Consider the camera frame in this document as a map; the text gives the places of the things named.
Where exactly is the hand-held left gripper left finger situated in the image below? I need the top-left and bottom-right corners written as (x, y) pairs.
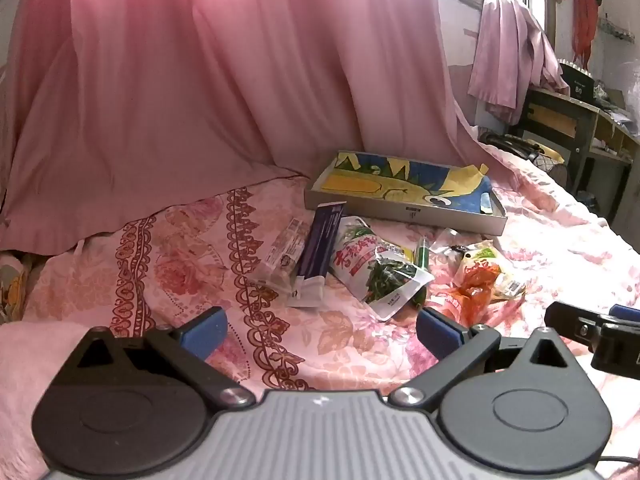
top-left (52, 306), bottom-right (257, 408)

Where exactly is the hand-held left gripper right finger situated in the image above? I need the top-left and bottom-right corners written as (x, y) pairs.
top-left (389, 307), bottom-right (586, 408)

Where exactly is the orange snack packet green label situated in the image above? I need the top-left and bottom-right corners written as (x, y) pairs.
top-left (447, 241), bottom-right (526, 326)

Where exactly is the green vegetable snack packet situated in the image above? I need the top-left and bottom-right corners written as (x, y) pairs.
top-left (327, 216), bottom-right (436, 322)

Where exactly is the clear biscuit packet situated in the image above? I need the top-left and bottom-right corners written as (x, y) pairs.
top-left (247, 217), bottom-right (313, 291)

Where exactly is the grey cardboard tray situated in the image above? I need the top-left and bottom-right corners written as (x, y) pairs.
top-left (304, 150), bottom-right (508, 237)

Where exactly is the dark blue long box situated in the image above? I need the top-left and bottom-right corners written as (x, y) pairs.
top-left (287, 201), bottom-right (348, 308)

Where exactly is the floral pink bedsheet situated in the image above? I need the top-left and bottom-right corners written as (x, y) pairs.
top-left (0, 142), bottom-right (640, 480)

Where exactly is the clear plastic wrapper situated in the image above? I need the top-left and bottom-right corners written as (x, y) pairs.
top-left (430, 227), bottom-right (471, 261)

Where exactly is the painted paper sheet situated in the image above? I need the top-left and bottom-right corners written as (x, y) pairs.
top-left (320, 152), bottom-right (493, 216)

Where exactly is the pink fluffy towel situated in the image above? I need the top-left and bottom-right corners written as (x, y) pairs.
top-left (0, 320), bottom-right (101, 480)

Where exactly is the yellow patterned pillow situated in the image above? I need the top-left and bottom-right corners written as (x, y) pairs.
top-left (0, 250), bottom-right (36, 326)

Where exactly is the dark wooden desk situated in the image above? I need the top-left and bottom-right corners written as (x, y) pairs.
top-left (520, 85), bottom-right (640, 226)

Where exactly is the stack of papers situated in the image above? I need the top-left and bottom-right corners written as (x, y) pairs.
top-left (595, 85), bottom-right (640, 126)

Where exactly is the black box with white label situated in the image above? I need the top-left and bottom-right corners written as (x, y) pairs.
top-left (557, 59), bottom-right (596, 101)

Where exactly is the pink bed curtain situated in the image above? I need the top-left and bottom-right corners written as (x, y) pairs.
top-left (0, 0), bottom-right (501, 256)

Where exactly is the lilac window curtain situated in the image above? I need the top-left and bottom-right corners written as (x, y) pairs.
top-left (467, 0), bottom-right (571, 126)

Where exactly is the red hanging decoration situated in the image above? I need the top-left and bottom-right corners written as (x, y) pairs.
top-left (572, 0), bottom-right (601, 68)

